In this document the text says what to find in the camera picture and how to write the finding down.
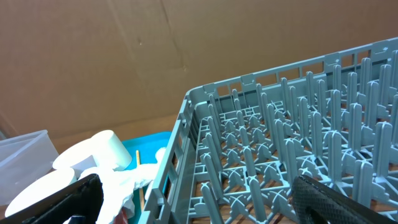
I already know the white bowl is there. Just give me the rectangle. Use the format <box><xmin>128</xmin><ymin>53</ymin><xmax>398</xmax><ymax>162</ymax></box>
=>
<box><xmin>5</xmin><ymin>167</ymin><xmax>76</xmax><ymax>217</ymax></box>

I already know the clear plastic bin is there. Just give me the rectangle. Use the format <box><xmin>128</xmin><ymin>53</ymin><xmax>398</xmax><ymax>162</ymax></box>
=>
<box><xmin>1</xmin><ymin>130</ymin><xmax>58</xmax><ymax>205</ymax></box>

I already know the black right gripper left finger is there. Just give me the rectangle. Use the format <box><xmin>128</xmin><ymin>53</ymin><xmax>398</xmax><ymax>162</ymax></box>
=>
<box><xmin>1</xmin><ymin>174</ymin><xmax>104</xmax><ymax>224</ymax></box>

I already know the pink bowl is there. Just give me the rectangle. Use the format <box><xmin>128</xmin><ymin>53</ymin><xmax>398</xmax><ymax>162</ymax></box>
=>
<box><xmin>52</xmin><ymin>139</ymin><xmax>96</xmax><ymax>177</ymax></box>

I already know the white napkin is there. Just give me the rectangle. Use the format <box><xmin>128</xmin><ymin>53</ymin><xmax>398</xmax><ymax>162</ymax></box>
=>
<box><xmin>80</xmin><ymin>147</ymin><xmax>166</xmax><ymax>224</ymax></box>

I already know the teal plastic tray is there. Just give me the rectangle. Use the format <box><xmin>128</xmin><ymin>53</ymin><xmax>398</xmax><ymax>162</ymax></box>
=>
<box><xmin>122</xmin><ymin>131</ymin><xmax>171</xmax><ymax>224</ymax></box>

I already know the red sauce packet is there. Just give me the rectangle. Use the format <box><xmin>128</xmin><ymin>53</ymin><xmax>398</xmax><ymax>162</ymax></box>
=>
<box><xmin>113</xmin><ymin>207</ymin><xmax>128</xmax><ymax>224</ymax></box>

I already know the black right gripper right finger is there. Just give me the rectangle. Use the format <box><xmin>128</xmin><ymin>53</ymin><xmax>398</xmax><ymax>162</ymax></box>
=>
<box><xmin>292</xmin><ymin>175</ymin><xmax>395</xmax><ymax>224</ymax></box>

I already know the white paper cup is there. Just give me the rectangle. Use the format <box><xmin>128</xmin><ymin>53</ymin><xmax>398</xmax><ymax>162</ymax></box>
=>
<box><xmin>90</xmin><ymin>129</ymin><xmax>132</xmax><ymax>171</ymax></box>

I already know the grey dishwasher rack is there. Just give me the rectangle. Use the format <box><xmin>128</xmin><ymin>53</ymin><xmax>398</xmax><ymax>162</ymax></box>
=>
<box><xmin>139</xmin><ymin>38</ymin><xmax>397</xmax><ymax>223</ymax></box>

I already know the wooden chopstick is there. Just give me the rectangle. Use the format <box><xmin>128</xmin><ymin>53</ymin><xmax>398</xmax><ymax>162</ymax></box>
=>
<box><xmin>136</xmin><ymin>151</ymin><xmax>145</xmax><ymax>212</ymax></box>

